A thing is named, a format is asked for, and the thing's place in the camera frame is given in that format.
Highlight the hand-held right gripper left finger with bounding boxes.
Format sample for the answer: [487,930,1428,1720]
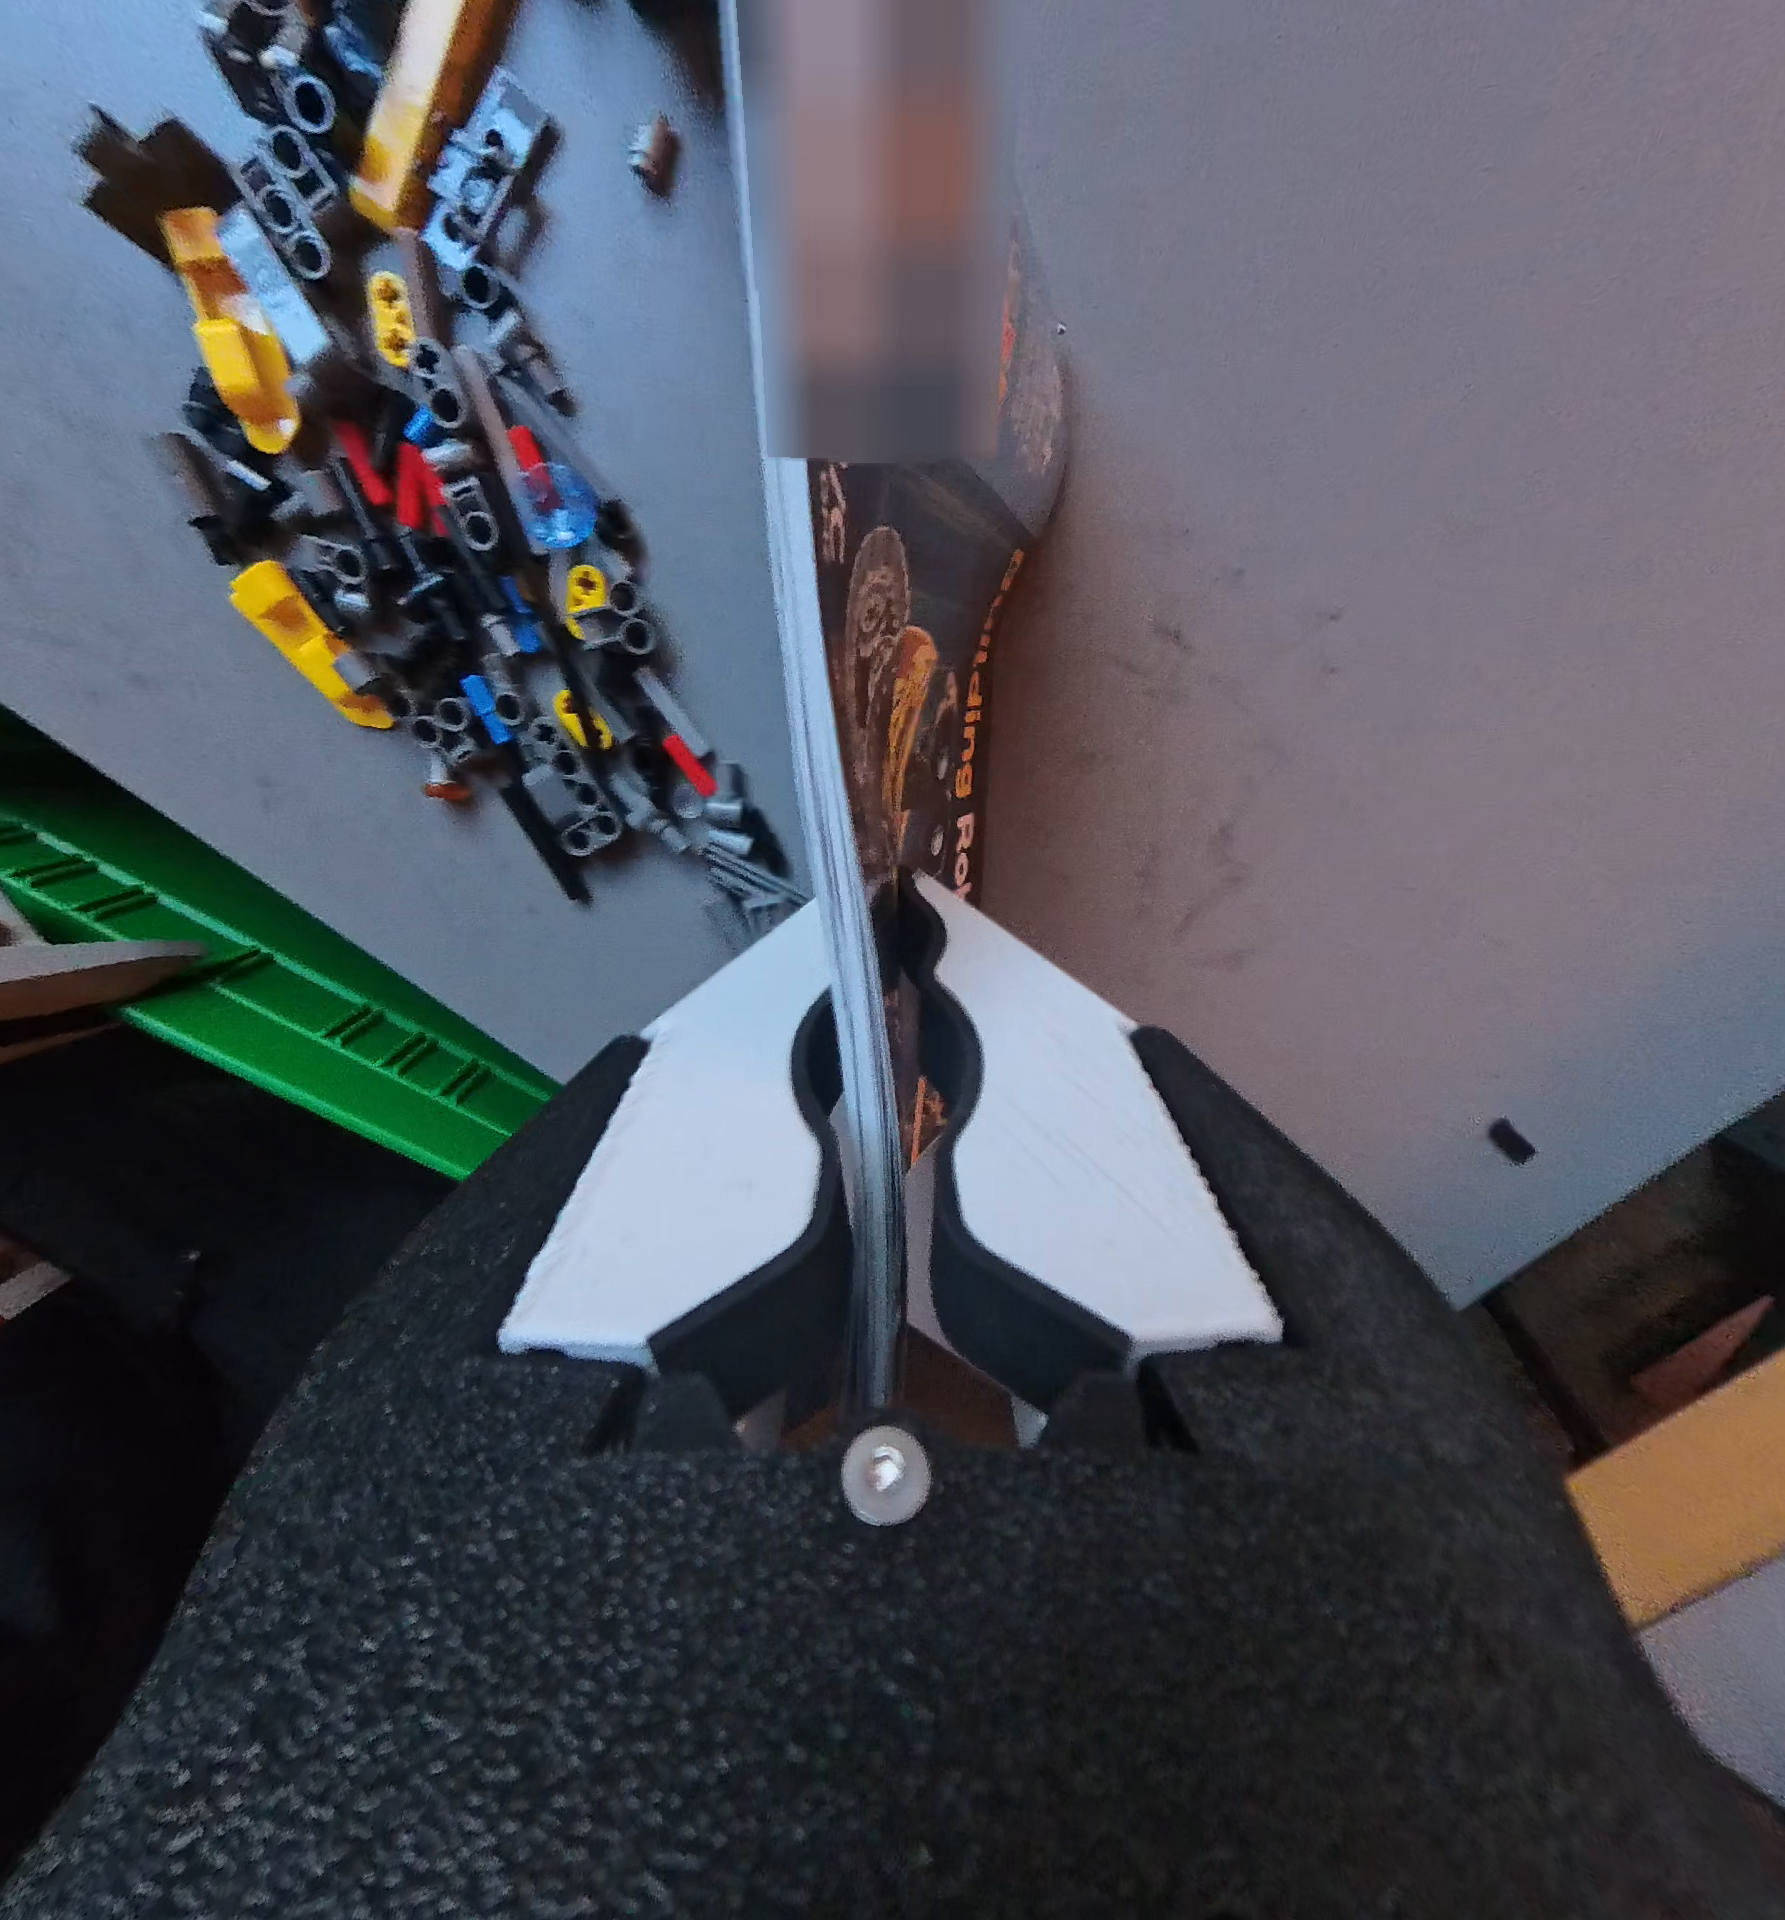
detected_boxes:
[496,900,855,1414]

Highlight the yellow wooden beam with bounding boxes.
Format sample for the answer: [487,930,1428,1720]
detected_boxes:
[1565,1314,1785,1633]

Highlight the green plastic storage box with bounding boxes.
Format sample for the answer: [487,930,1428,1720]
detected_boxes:
[0,658,561,1183]

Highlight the toy instruction booklet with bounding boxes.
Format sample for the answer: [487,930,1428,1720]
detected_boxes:
[717,0,1078,1414]

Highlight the pile of toy building pieces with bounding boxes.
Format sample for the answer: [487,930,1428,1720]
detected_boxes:
[74,0,817,935]

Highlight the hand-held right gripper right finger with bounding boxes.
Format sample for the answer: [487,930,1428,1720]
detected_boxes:
[913,874,1288,1414]

